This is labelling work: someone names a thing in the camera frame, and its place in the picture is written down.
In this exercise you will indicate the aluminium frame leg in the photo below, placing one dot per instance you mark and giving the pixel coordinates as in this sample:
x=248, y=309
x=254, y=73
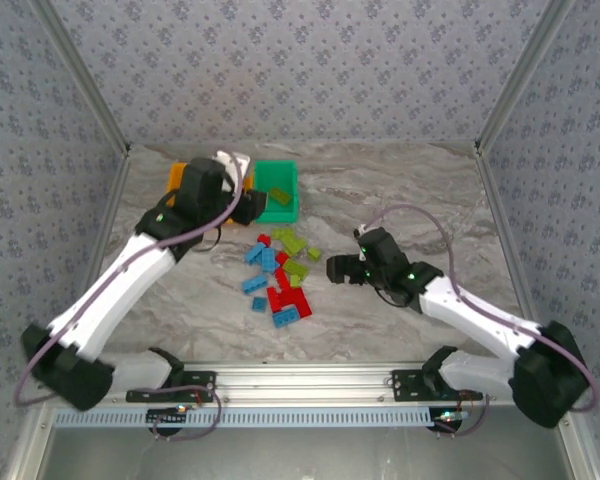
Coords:
x=27, y=445
x=580, y=450

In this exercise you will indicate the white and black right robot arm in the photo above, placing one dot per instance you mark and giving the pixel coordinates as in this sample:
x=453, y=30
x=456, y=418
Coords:
x=480, y=315

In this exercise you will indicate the small blue lego brick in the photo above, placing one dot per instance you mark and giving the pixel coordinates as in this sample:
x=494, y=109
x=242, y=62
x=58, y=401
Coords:
x=259, y=303

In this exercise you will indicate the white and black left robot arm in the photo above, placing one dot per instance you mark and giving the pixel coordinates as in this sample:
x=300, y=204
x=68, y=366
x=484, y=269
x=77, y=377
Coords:
x=115, y=290

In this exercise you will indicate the small red lego brick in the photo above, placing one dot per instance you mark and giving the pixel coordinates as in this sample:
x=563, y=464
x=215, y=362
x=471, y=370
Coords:
x=264, y=239

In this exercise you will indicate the aluminium mounting rail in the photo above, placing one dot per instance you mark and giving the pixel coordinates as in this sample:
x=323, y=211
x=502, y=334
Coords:
x=305, y=380

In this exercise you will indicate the aluminium corner post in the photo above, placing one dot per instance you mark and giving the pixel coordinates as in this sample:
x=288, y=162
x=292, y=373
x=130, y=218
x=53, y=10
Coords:
x=86, y=75
x=520, y=75

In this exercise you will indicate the green plastic bin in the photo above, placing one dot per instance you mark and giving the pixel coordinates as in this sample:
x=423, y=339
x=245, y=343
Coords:
x=280, y=216

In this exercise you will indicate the small black controller board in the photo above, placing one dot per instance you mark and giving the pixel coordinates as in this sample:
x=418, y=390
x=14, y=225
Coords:
x=447, y=422
x=167, y=416

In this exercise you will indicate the small green lego brick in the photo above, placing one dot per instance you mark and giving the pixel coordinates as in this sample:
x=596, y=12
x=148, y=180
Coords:
x=314, y=254
x=295, y=280

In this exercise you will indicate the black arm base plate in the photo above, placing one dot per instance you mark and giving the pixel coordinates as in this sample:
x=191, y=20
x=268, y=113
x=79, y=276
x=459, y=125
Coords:
x=195, y=385
x=405, y=385

